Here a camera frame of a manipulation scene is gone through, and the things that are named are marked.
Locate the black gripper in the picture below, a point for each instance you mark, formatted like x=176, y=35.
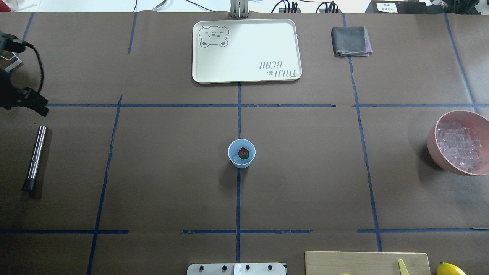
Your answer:
x=8, y=88

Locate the steel muddler black tip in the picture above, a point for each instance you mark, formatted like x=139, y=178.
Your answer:
x=29, y=184

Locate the ice cubes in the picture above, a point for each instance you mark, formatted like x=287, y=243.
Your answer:
x=461, y=146
x=239, y=161

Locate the light blue cup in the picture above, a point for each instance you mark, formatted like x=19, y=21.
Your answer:
x=235, y=146

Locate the red strawberry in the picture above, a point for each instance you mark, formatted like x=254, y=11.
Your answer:
x=243, y=153

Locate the ice cubes in bowl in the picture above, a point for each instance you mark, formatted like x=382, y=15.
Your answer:
x=461, y=146

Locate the cream bear tray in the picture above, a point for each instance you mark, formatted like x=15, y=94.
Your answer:
x=245, y=50

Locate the grey folded cloth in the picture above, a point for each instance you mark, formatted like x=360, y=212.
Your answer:
x=351, y=41

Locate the wooden cutting board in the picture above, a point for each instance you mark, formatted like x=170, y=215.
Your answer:
x=364, y=263

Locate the black device box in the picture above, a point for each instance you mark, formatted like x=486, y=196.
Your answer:
x=396, y=7

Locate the yellow plastic knife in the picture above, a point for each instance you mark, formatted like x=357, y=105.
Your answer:
x=402, y=267

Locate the pink bowl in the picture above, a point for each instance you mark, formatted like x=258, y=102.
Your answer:
x=473, y=120

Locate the yellow lemon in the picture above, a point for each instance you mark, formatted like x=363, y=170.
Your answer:
x=445, y=268

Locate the aluminium frame post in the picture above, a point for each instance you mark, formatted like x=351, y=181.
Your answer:
x=239, y=9

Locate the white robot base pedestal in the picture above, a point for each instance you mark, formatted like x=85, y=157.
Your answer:
x=259, y=268

